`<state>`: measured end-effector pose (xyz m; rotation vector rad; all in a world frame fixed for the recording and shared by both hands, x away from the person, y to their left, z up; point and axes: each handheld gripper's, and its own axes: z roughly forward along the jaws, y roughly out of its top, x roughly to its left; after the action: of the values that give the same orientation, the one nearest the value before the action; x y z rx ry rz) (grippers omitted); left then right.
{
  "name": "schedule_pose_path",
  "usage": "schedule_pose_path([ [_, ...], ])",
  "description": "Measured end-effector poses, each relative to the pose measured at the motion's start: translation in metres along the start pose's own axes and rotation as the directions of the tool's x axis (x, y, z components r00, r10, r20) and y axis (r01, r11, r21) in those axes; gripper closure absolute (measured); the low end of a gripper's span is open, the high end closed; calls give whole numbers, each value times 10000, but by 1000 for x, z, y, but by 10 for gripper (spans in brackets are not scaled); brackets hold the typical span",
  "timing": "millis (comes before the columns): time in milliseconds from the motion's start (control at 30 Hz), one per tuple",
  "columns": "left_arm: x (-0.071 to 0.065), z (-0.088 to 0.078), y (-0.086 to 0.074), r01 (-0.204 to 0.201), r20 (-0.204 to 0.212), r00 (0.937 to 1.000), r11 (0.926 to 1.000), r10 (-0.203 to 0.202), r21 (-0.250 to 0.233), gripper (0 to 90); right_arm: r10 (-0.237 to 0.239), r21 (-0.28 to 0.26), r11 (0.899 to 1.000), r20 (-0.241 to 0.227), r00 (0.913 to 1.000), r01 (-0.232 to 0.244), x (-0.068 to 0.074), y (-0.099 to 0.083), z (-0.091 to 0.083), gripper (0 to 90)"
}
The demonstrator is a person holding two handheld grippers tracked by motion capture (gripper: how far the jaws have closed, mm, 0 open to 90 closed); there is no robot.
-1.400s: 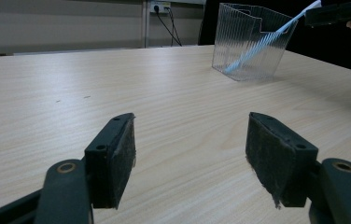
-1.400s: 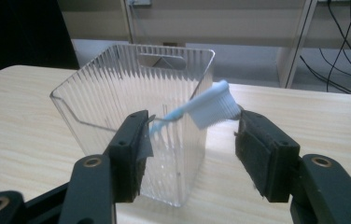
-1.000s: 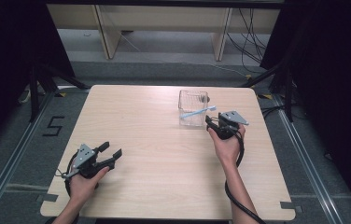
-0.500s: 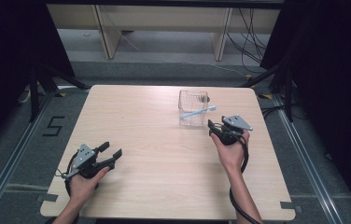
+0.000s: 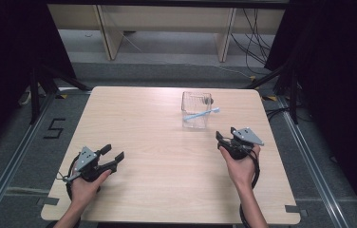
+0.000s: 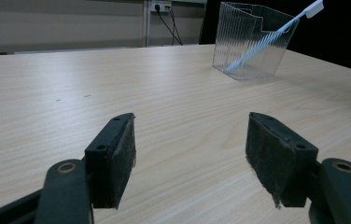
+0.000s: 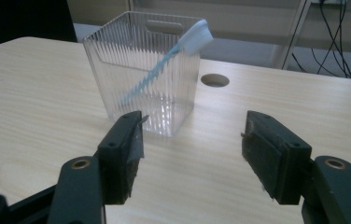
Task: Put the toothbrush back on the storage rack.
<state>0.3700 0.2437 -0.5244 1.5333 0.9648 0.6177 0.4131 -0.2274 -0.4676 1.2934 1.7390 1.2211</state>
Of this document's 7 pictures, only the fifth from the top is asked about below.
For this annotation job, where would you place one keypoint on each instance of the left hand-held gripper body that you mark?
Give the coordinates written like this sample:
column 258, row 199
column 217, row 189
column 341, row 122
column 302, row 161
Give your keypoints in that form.
column 86, row 160

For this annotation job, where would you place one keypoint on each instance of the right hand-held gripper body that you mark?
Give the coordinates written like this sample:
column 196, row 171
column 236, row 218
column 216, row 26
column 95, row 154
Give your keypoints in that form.
column 240, row 144

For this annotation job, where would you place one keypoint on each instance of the light blue toothbrush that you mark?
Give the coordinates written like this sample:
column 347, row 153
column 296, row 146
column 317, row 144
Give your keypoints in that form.
column 200, row 114

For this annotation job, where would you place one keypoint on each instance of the clear plastic container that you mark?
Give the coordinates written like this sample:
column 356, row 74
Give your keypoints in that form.
column 195, row 109

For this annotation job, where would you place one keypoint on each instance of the person's right hand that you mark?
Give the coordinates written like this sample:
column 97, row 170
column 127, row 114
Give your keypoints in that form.
column 241, row 171

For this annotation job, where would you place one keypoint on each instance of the person's left hand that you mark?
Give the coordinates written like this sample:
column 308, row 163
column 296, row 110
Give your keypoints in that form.
column 84, row 190

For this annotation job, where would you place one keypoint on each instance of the yellow black tape piece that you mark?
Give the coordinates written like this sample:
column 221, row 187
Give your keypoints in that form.
column 61, row 96
column 269, row 98

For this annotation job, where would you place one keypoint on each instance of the grey tape piece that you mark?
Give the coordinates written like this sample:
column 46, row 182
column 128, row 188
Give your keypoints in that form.
column 295, row 209
column 47, row 201

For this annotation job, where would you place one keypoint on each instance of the black metal stand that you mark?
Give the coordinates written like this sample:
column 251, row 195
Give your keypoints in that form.
column 43, row 88
column 290, row 91

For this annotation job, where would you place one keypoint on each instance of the dark curtain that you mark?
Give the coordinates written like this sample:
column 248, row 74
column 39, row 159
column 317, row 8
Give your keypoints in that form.
column 341, row 79
column 9, row 63

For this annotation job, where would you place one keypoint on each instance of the beige wooden desk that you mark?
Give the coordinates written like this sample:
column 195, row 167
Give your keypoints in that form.
column 167, row 19

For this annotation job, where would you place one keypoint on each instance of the metal floor rail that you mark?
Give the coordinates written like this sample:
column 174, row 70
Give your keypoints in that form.
column 12, row 155
column 309, row 152

